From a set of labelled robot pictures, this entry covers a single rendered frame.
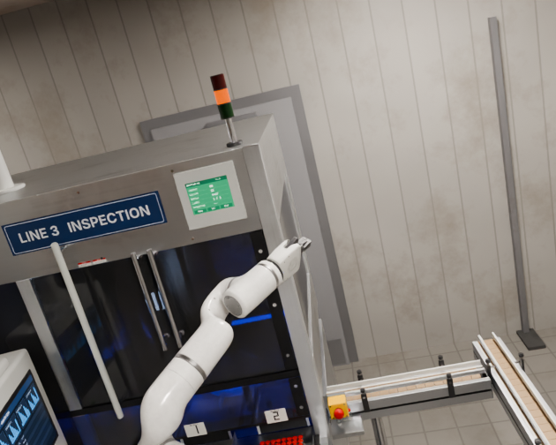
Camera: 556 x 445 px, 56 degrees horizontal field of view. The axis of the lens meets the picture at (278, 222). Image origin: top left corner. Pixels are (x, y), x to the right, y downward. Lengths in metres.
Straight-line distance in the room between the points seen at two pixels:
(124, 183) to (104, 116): 2.06
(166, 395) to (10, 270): 1.13
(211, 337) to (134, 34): 2.84
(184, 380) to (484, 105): 3.02
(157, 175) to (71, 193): 0.32
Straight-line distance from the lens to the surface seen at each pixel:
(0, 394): 2.06
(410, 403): 2.38
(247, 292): 1.33
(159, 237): 1.94
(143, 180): 1.89
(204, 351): 1.26
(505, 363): 2.49
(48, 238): 2.08
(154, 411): 1.22
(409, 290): 4.08
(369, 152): 3.71
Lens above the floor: 2.35
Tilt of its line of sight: 17 degrees down
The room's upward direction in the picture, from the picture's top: 14 degrees counter-clockwise
